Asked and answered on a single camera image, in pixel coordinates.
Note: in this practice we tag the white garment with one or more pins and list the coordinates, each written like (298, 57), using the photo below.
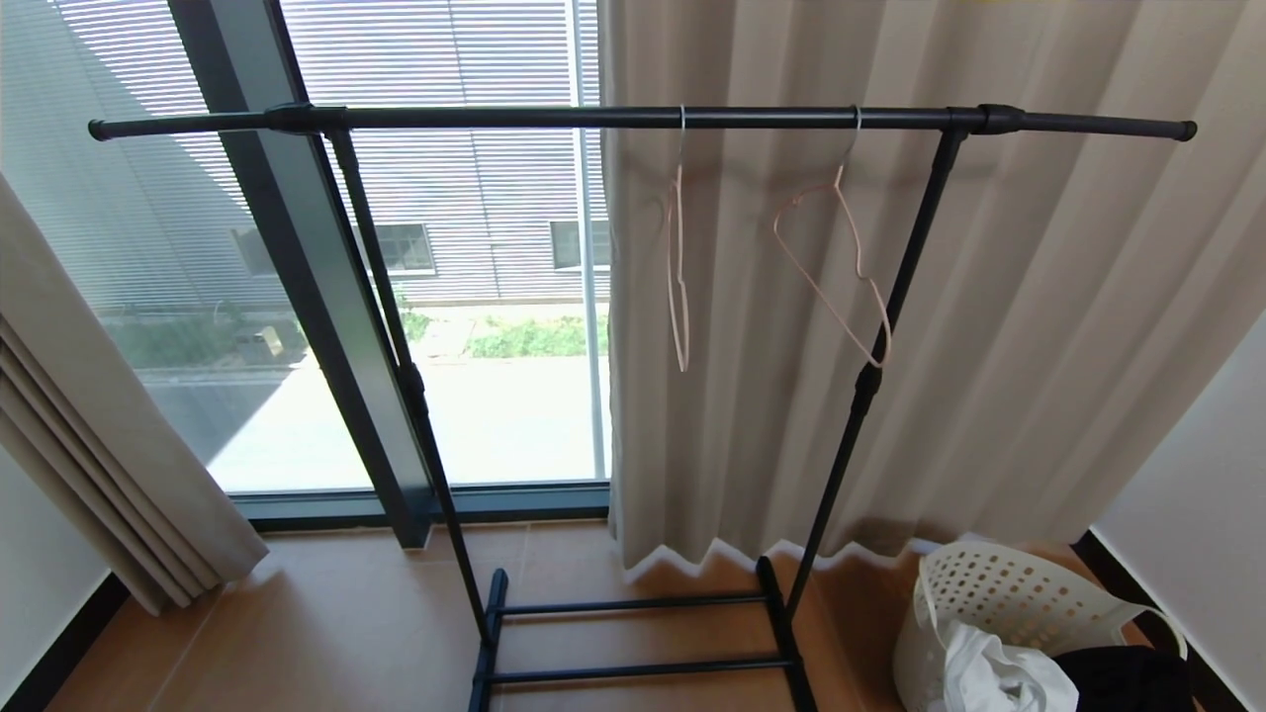
(999, 677)

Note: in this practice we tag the pink clothes hanger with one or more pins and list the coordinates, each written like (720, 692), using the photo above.
(680, 336)
(829, 297)

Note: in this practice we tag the black clothes rack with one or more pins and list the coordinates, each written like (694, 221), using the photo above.
(593, 118)

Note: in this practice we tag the white laundry basket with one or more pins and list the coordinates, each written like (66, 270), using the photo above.
(1009, 593)

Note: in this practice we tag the window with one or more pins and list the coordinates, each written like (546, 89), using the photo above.
(475, 148)

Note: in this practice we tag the beige curtain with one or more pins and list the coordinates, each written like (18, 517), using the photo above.
(1039, 247)
(89, 465)

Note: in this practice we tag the black garment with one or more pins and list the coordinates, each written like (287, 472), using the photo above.
(1128, 682)

